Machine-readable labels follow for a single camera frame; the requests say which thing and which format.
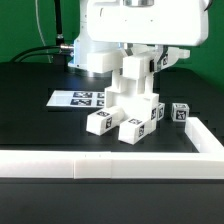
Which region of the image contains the white tagged cube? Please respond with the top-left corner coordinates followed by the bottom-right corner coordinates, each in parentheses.
top-left (171, 103), bottom-right (189, 122)
top-left (157, 102), bottom-right (165, 121)

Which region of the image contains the white chair seat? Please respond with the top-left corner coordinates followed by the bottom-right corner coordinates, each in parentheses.
top-left (103, 86), bottom-right (161, 134)

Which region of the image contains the white tagged cube left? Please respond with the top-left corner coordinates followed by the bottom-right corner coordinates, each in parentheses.
top-left (157, 102), bottom-right (165, 121)

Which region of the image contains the white tagged cube right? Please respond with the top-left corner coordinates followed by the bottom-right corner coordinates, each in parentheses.
top-left (171, 103), bottom-right (189, 122)

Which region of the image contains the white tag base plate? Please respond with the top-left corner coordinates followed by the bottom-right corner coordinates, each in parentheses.
top-left (47, 90), bottom-right (104, 108)

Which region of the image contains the black cable bundle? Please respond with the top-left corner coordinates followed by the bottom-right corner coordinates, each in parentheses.
top-left (9, 43), bottom-right (75, 64)

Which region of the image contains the white chair back frame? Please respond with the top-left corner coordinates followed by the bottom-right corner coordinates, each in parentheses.
top-left (85, 43), bottom-right (192, 95)

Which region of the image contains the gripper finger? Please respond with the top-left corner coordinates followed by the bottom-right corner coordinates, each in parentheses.
top-left (120, 43), bottom-right (135, 57)
top-left (149, 45), bottom-right (168, 72)

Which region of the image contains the black vertical pole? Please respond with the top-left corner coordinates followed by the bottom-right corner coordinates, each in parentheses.
top-left (54, 0), bottom-right (64, 46)

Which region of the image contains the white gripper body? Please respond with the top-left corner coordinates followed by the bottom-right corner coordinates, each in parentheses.
top-left (87, 0), bottom-right (209, 46)

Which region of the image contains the thin white cable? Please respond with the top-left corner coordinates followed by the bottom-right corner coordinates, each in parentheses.
top-left (34, 0), bottom-right (54, 64)

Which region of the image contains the white U-shaped fence frame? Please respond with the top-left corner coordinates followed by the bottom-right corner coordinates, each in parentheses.
top-left (0, 117), bottom-right (224, 179)

